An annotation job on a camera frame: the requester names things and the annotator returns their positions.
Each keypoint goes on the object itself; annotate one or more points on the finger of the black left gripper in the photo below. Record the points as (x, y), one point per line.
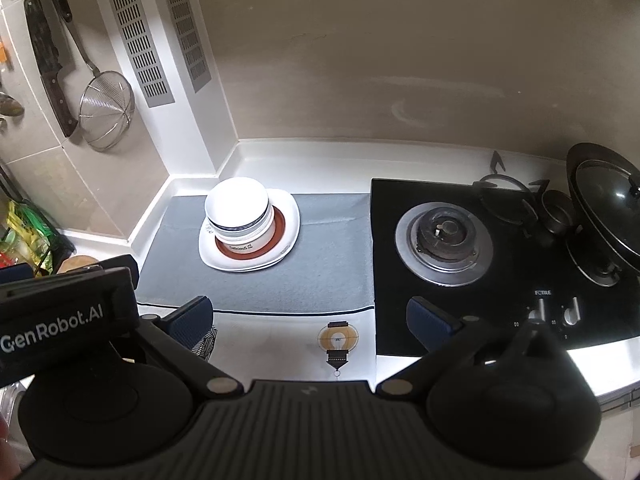
(17, 272)
(123, 261)

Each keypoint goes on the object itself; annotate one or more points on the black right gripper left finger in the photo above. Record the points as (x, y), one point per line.
(169, 341)

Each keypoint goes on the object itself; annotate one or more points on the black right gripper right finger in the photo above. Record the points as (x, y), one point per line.
(450, 343)

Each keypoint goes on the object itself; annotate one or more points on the large white floral plate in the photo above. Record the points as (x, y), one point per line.
(212, 257)

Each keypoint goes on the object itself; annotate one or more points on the blue and white bowl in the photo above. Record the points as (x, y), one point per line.
(237, 205)

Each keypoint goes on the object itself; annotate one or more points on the brown red plate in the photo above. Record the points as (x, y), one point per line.
(275, 239)

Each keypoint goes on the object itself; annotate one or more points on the beige round tin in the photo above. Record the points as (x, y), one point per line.
(249, 238)

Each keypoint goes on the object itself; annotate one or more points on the person's left hand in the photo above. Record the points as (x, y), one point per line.
(9, 466)

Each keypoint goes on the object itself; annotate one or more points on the black white patterned cloth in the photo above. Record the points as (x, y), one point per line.
(205, 347)

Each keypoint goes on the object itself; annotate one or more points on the colourful snack packages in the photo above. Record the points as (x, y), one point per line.
(29, 237)

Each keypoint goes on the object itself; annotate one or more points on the stove control knob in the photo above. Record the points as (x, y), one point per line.
(572, 312)
(538, 312)

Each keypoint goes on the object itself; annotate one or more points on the left gas burner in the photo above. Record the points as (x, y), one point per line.
(444, 244)

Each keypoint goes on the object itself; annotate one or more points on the black gas stove top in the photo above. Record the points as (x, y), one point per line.
(528, 263)

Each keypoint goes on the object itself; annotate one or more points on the lightbulb sticker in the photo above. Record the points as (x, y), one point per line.
(337, 340)

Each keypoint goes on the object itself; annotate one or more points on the grey dish mat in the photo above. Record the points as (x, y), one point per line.
(329, 269)

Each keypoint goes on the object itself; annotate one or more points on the hanging metal spoon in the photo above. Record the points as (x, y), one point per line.
(10, 108)

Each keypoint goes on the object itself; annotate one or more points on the black pan support grate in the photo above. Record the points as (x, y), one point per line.
(507, 198)

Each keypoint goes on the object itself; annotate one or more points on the black wok with lid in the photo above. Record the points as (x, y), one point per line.
(605, 188)

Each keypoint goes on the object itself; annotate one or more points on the wire mesh strainer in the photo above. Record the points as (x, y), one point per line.
(106, 106)

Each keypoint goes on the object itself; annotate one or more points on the kitchen knife wooden handle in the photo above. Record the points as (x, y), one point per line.
(48, 62)

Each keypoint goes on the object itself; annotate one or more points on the grey wall vent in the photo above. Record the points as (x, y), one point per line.
(136, 35)
(189, 43)

